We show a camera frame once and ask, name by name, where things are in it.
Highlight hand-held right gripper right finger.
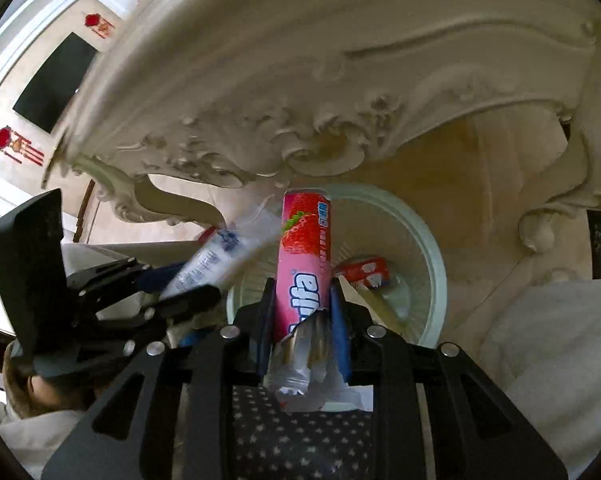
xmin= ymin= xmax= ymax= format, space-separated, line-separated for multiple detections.
xmin=330 ymin=279 xmax=568 ymax=480

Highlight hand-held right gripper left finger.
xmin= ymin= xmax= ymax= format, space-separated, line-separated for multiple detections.
xmin=43 ymin=279 xmax=277 ymax=480

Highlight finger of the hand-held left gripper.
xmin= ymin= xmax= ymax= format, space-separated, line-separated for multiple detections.
xmin=68 ymin=285 xmax=224 ymax=361
xmin=64 ymin=257 xmax=181 ymax=307

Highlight red white wrapper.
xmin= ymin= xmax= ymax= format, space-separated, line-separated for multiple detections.
xmin=333 ymin=256 xmax=391 ymax=290

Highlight person's left forearm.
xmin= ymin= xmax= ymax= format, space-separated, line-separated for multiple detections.
xmin=0 ymin=407 xmax=86 ymax=480

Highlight white cloth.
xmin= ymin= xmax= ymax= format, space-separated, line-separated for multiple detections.
xmin=477 ymin=277 xmax=601 ymax=461

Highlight ornate cream table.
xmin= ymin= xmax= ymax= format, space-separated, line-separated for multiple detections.
xmin=43 ymin=0 xmax=601 ymax=256

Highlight black television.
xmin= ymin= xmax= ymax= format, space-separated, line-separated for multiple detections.
xmin=13 ymin=32 xmax=100 ymax=135

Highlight pale green trash bin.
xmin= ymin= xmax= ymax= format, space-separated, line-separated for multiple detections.
xmin=225 ymin=182 xmax=448 ymax=348

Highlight beige paper strip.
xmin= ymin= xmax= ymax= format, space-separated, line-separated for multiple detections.
xmin=337 ymin=280 xmax=408 ymax=333

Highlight dark star-print pants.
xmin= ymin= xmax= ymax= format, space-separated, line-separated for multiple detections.
xmin=230 ymin=385 xmax=376 ymax=480

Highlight pink candy wrapper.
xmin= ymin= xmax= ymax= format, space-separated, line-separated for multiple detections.
xmin=264 ymin=187 xmax=362 ymax=413

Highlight red knot wall ornament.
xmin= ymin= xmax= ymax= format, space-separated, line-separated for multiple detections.
xmin=84 ymin=11 xmax=115 ymax=39
xmin=0 ymin=126 xmax=46 ymax=166

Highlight clear plastic wrapper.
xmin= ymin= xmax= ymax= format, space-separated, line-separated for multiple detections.
xmin=158 ymin=207 xmax=284 ymax=302

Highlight person's left hand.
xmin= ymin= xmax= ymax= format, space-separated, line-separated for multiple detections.
xmin=3 ymin=345 xmax=98 ymax=418

